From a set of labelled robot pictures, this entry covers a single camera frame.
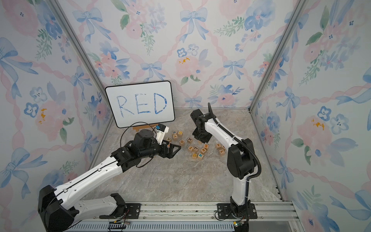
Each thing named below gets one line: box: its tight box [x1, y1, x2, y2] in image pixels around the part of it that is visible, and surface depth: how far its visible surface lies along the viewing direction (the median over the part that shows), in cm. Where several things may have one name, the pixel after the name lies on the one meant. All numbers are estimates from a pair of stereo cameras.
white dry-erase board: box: [105, 80, 176, 129], surface depth 99 cm
